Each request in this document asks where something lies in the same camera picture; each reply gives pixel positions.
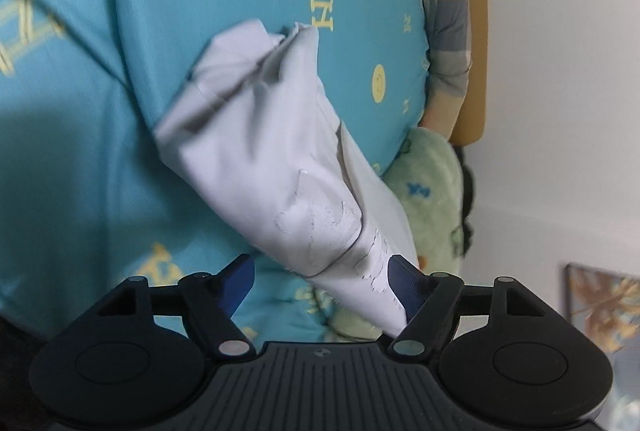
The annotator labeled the striped pillow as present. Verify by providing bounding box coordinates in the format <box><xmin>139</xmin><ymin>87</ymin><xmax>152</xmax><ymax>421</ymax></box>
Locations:
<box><xmin>410</xmin><ymin>0</ymin><xmax>473</xmax><ymax>136</ymax></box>

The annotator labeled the teal patterned bed sheet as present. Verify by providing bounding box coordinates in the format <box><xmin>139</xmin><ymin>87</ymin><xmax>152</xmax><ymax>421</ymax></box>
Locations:
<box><xmin>0</xmin><ymin>0</ymin><xmax>433</xmax><ymax>344</ymax></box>

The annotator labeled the light grey t-shirt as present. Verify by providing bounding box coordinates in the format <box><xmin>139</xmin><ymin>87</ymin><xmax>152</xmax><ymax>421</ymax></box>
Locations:
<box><xmin>154</xmin><ymin>20</ymin><xmax>423</xmax><ymax>337</ymax></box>

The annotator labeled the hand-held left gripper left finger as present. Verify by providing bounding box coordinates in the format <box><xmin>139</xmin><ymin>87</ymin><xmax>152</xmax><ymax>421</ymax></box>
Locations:
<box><xmin>96</xmin><ymin>255</ymin><xmax>257</xmax><ymax>358</ymax></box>

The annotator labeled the tan headboard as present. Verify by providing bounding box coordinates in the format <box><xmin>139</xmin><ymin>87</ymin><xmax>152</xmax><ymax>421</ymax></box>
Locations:
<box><xmin>437</xmin><ymin>0</ymin><xmax>488</xmax><ymax>146</ymax></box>

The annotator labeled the black fuzzy cloth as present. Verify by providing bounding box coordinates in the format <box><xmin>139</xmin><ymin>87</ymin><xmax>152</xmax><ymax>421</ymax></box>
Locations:
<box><xmin>455</xmin><ymin>146</ymin><xmax>482</xmax><ymax>262</ymax></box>

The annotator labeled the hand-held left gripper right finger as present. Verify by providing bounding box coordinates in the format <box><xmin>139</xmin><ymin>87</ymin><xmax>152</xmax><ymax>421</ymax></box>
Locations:
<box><xmin>387</xmin><ymin>255</ymin><xmax>545</xmax><ymax>358</ymax></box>

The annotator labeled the green fleece blanket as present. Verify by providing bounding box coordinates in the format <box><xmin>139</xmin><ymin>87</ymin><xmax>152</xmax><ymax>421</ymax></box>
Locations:
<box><xmin>325</xmin><ymin>128</ymin><xmax>466</xmax><ymax>344</ymax></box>

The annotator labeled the framed leaf picture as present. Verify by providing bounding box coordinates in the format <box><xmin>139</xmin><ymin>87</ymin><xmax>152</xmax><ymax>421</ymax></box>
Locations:
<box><xmin>564</xmin><ymin>262</ymin><xmax>640</xmax><ymax>354</ymax></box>

